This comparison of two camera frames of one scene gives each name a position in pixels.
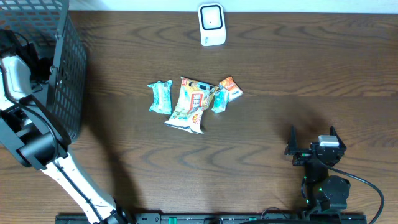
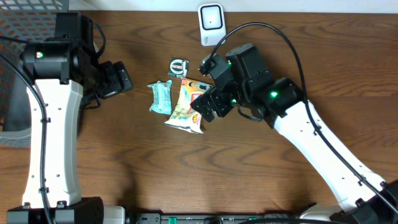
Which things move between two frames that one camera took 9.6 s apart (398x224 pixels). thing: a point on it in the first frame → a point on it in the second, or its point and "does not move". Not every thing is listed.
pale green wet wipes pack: (162, 102) does not move
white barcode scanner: (212, 24) does not move
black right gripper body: (302, 157) → (222, 101)
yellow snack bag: (193, 98) does not move
